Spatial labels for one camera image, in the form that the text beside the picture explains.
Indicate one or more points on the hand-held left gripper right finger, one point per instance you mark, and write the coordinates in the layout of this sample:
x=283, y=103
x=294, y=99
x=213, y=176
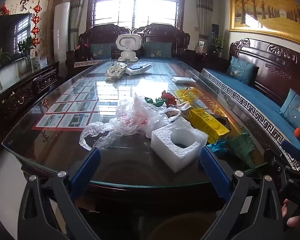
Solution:
x=212, y=172

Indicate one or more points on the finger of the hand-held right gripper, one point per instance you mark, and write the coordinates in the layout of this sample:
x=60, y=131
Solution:
x=291, y=147

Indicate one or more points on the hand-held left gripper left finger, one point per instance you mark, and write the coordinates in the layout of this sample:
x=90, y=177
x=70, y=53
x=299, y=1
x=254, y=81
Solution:
x=86, y=170

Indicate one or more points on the blue wrapper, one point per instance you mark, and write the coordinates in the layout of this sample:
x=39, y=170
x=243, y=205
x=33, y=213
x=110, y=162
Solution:
x=217, y=145

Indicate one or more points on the dark green printed carton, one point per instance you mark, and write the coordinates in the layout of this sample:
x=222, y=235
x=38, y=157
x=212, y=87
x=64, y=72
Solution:
x=242, y=145

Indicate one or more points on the yellow carton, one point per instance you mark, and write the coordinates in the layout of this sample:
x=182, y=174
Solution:
x=205, y=122

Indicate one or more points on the white foam block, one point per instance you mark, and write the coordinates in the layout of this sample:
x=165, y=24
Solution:
x=162, y=142

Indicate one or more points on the clear plastic bag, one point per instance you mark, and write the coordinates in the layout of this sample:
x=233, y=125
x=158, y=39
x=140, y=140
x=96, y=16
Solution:
x=132, y=115

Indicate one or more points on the green paper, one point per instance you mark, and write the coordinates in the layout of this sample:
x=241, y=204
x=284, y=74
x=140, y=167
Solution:
x=152, y=100

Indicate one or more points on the person's right hand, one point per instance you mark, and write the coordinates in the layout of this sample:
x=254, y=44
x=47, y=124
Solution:
x=295, y=220

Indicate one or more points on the teal embroidered cushion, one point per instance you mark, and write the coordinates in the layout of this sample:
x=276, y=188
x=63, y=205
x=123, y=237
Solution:
x=157, y=50
x=240, y=70
x=101, y=51
x=296, y=110

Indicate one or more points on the long carved wooden sofa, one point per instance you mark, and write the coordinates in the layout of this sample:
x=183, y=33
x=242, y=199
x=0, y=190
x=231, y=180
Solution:
x=252, y=95

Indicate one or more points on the cream paper sheets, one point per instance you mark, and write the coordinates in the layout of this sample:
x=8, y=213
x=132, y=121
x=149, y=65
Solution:
x=187, y=105

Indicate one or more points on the yellow plastic bag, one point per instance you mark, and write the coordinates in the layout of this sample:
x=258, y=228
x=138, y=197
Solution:
x=187, y=93

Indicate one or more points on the red crumpled paper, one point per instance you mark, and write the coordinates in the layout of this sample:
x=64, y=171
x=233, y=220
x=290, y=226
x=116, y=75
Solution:
x=168, y=97

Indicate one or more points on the dark wooden television cabinet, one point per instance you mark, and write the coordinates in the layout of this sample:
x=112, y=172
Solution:
x=22, y=90

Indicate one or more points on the white patterned plastic bag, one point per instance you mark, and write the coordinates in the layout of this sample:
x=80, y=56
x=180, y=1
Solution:
x=116, y=71

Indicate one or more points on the blue and white packet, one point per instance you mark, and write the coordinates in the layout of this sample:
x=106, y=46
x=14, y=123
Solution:
x=137, y=68

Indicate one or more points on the dark wooden side table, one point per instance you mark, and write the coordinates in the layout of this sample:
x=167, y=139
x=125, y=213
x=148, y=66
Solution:
x=210, y=58

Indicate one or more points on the small white picture card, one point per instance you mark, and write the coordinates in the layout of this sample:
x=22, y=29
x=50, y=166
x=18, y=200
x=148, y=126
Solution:
x=201, y=47

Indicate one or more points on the green potted plant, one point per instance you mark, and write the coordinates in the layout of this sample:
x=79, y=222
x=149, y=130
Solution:
x=218, y=43

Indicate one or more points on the white robot toy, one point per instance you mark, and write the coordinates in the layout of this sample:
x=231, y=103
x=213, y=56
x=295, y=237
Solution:
x=127, y=45

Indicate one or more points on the gold framed tree painting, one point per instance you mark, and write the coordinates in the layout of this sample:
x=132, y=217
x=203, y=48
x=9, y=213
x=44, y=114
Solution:
x=265, y=7

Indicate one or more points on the white standing air conditioner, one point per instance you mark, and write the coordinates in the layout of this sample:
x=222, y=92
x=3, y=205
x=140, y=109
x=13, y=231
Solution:
x=61, y=30

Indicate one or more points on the short carved wooden sofa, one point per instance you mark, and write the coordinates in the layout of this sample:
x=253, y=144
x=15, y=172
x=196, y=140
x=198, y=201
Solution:
x=165, y=35

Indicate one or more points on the long red knot decoration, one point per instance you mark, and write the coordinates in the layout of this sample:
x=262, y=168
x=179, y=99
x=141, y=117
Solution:
x=36, y=30

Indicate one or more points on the black television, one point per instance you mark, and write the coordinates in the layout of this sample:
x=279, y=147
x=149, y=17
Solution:
x=7, y=40

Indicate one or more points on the patterned curtain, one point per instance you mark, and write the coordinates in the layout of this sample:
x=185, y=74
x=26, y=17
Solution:
x=203, y=7
x=76, y=17

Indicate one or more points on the large window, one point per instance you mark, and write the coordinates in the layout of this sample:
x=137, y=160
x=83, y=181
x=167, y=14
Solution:
x=137, y=2

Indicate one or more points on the short red knot decoration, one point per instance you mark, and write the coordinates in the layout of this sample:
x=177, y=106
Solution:
x=4, y=10

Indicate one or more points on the calligraphy wall mural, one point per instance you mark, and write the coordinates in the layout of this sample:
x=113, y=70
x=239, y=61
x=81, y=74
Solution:
x=22, y=5

